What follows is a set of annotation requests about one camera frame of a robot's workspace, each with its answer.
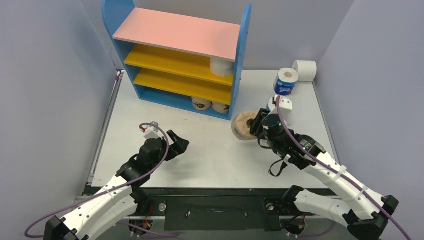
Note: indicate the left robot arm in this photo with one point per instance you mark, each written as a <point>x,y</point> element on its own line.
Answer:
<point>122,196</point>

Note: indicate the blue wrapped roll front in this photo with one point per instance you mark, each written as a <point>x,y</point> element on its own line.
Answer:
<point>271,104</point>

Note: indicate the blue pink yellow shelf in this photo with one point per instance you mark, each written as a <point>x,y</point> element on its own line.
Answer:
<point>167,55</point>

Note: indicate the blue wrapped roll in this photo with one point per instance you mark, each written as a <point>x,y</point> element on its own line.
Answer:
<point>271,104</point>
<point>285,81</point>

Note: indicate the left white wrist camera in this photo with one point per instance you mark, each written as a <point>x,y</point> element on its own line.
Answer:
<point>150,131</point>

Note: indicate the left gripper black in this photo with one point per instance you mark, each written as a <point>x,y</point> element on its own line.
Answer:
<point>178,148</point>

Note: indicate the brown cartoon roll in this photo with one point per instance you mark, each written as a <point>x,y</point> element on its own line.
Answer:
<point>201,104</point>
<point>240,127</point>

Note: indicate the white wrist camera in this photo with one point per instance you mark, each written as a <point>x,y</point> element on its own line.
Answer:
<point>150,131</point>
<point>285,106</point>

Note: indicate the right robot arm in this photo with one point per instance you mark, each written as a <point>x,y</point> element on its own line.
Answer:
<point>362,211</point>

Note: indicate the white roll lying at back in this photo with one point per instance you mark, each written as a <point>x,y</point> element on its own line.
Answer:
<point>306,70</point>

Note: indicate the blue wrapped roll back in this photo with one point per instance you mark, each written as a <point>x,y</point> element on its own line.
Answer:
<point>285,81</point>

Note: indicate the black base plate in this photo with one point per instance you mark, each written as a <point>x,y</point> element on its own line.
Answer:
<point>216,209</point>

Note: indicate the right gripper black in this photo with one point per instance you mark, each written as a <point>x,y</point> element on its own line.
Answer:
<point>258,121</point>

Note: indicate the plain white toilet roll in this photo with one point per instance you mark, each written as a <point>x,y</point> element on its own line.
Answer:
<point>221,67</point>

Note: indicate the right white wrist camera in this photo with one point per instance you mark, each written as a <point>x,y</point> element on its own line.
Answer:
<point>285,106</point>

